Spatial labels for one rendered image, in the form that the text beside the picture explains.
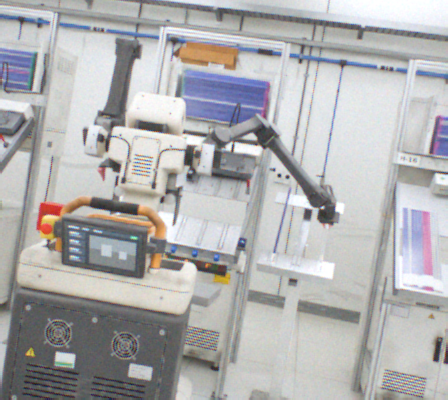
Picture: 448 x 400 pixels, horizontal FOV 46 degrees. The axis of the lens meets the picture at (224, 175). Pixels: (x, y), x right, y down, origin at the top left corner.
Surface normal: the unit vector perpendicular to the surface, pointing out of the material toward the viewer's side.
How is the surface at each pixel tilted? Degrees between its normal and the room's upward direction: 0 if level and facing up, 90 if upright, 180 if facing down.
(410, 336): 90
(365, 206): 90
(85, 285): 90
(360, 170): 90
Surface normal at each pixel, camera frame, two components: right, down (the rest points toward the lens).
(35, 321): -0.05, 0.03
